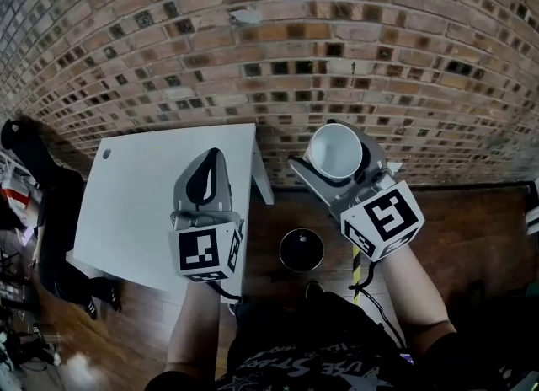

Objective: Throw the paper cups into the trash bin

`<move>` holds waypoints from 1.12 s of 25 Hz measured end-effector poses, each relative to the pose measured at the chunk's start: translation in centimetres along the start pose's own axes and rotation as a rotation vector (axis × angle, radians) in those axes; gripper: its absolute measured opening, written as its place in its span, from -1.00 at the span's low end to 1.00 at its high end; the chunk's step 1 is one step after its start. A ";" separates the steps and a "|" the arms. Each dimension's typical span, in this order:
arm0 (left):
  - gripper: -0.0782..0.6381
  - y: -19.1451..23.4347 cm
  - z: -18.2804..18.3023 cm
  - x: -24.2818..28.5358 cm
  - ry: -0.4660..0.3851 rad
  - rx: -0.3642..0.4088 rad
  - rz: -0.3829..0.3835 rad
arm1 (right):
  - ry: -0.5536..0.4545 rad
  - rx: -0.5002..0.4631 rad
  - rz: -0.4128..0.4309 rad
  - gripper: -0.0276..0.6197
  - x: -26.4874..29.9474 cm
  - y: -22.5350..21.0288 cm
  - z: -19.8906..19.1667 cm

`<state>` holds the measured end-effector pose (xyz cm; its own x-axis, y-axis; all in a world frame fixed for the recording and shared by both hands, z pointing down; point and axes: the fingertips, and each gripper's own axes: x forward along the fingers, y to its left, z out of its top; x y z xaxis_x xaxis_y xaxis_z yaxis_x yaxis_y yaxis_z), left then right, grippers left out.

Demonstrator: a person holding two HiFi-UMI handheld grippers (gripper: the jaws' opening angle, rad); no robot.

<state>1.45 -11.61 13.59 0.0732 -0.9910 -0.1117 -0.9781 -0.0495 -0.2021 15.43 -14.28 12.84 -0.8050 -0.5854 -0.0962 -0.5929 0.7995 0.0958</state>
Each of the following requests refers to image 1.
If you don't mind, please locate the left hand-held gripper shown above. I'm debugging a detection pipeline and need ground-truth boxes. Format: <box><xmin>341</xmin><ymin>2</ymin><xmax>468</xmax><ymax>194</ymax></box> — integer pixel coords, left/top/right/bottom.
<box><xmin>168</xmin><ymin>147</ymin><xmax>246</xmax><ymax>285</ymax></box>

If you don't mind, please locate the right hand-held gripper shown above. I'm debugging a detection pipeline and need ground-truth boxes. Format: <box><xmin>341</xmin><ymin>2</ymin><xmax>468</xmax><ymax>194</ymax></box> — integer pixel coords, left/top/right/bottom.
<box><xmin>287</xmin><ymin>121</ymin><xmax>426</xmax><ymax>264</ymax></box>

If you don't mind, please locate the white paper cup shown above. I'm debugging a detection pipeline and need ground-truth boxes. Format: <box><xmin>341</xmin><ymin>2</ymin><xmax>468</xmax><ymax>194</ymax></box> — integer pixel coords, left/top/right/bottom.
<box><xmin>303</xmin><ymin>123</ymin><xmax>365</xmax><ymax>185</ymax></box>

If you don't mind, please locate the black round trash bin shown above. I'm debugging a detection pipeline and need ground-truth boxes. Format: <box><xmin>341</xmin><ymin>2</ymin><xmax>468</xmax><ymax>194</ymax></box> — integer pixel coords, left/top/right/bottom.
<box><xmin>278</xmin><ymin>228</ymin><xmax>326</xmax><ymax>273</ymax></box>

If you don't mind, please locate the person's left forearm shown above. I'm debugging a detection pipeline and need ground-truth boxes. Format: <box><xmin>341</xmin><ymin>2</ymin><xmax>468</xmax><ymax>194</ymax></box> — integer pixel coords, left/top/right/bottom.
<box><xmin>163</xmin><ymin>281</ymin><xmax>225</xmax><ymax>382</ymax></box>

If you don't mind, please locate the person's right forearm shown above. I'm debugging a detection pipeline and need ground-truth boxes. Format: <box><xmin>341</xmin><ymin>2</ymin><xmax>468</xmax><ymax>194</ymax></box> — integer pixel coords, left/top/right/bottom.
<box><xmin>377</xmin><ymin>240</ymin><xmax>458</xmax><ymax>357</ymax></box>

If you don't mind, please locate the white table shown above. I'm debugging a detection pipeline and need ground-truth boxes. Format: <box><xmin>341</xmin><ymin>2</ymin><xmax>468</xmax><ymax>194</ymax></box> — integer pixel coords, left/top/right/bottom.
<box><xmin>72</xmin><ymin>122</ymin><xmax>275</xmax><ymax>294</ymax></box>

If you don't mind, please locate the yellow black striped floor tape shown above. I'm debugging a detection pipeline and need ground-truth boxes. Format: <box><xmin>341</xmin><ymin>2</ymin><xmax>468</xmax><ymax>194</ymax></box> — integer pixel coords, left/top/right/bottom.
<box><xmin>350</xmin><ymin>244</ymin><xmax>364</xmax><ymax>307</ymax></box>

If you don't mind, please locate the person's dark shoe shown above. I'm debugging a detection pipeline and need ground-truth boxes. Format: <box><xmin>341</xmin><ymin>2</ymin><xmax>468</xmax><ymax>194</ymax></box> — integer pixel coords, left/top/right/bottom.
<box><xmin>304</xmin><ymin>280</ymin><xmax>326</xmax><ymax>300</ymax></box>

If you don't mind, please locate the person's black printed shirt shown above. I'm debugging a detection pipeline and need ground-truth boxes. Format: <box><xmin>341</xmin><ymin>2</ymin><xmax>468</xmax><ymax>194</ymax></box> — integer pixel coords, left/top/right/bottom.
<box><xmin>144</xmin><ymin>291</ymin><xmax>539</xmax><ymax>391</ymax></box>

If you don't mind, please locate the red and white object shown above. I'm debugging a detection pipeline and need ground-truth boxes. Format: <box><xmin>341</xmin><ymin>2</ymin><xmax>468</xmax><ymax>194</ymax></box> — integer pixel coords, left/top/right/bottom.
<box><xmin>0</xmin><ymin>185</ymin><xmax>33</xmax><ymax>215</ymax></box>

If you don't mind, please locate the black white striped object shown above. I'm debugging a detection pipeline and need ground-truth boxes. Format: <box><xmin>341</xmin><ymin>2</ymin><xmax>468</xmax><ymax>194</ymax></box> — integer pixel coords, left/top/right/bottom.
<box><xmin>523</xmin><ymin>206</ymin><xmax>539</xmax><ymax>235</ymax></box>

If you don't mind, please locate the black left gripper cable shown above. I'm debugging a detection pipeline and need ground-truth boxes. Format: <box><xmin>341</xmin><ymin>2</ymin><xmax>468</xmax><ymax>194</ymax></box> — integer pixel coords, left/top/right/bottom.
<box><xmin>209</xmin><ymin>280</ymin><xmax>244</xmax><ymax>305</ymax></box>

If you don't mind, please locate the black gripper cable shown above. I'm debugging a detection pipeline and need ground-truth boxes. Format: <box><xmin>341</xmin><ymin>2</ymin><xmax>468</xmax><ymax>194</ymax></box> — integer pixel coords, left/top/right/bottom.
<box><xmin>209</xmin><ymin>280</ymin><xmax>244</xmax><ymax>305</ymax></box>
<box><xmin>348</xmin><ymin>260</ymin><xmax>406</xmax><ymax>349</ymax></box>

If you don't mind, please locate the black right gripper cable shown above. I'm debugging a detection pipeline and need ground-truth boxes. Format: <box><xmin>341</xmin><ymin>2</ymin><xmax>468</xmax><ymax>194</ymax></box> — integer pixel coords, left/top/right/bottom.
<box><xmin>348</xmin><ymin>260</ymin><xmax>406</xmax><ymax>349</ymax></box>

